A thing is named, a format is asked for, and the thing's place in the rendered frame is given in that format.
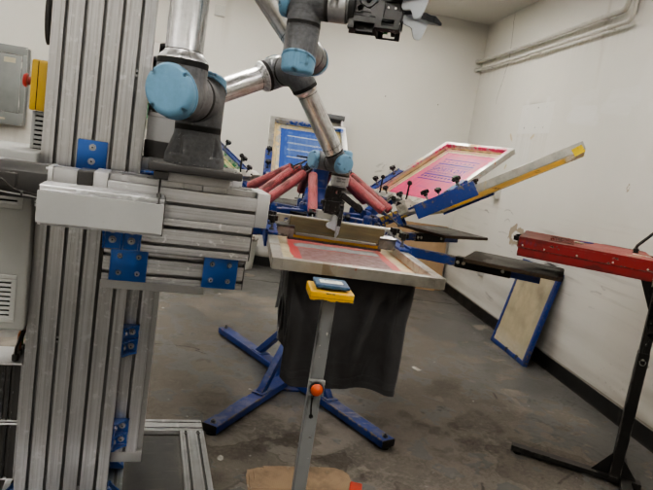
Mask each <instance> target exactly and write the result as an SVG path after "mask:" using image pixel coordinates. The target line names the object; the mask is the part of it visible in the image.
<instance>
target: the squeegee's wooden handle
mask: <svg viewBox="0 0 653 490"><path fill-rule="evenodd" d="M328 222H331V221H326V220H320V219H313V218H306V217H299V216H293V215H291V216H290V223H289V225H295V227H294V232H293V234H295V233H296V232H301V233H308V234H315V235H321V236H328V237H334V234H335V231H334V230H332V229H330V228H327V226H326V224H327V223H328ZM384 233H385V230H384V229H383V228H378V227H366V226H360V225H353V224H346V223H341V226H340V230H339V233H338V235H337V236H336V238H342V239H349V240H356V241H362V242H369V243H376V246H378V245H379V239H380V237H384Z"/></svg>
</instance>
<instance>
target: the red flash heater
mask: <svg viewBox="0 0 653 490"><path fill-rule="evenodd" d="M574 241H583V240H577V239H572V238H566V237H561V236H556V235H551V234H545V233H540V232H534V231H529V230H526V231H525V232H524V233H523V234H521V235H520V236H519V239H518V244H517V247H518V250H517V256H521V257H526V258H531V259H536V260H541V261H547V262H551V263H560V264H565V265H570V266H575V267H580V268H585V269H590V270H595V271H599V272H604V273H609V274H614V275H619V276H624V277H629V278H634V279H638V280H643V281H649V282H652V279H653V256H649V255H648V254H647V253H646V252H641V251H638V254H637V253H633V250H631V249H626V248H620V247H615V246H609V245H604V244H599V243H595V244H588V243H584V244H577V243H574ZM583 242H588V241H583Z"/></svg>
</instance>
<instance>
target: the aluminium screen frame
mask: <svg viewBox="0 0 653 490"><path fill-rule="evenodd" d="M267 248H268V255H269V260H270V267H271V268H273V269H281V270H288V271H296V272H304V273H312V274H320V275H327V276H335V277H343V278H351V279H359V280H366V281H374V282H382V283H390V284H398V285H405V286H413V287H421V288H429V289H436V290H444V289H445V284H446V279H445V278H443V277H442V276H441V275H439V274H438V273H436V272H435V271H434V270H432V269H431V268H429V267H428V266H426V265H425V264H424V263H422V262H420V261H419V260H417V259H416V258H415V257H413V256H412V255H410V254H409V253H405V252H400V251H399V250H398V249H396V248H395V250H394V251H390V250H387V251H388V252H389V253H390V254H392V255H393V256H394V257H395V258H397V259H398V260H399V261H400V262H402V263H403V264H404V265H406V266H407V267H408V268H409V269H411V270H412V271H413V272H414V273H410V272H402V271H394V270H387V269H380V268H372V267H364V266H356V265H349V264H342V263H334V262H320V261H312V260H305V259H297V258H290V257H284V256H283V253H282V249H281V246H280V242H279V239H278V235H275V234H268V235H267Z"/></svg>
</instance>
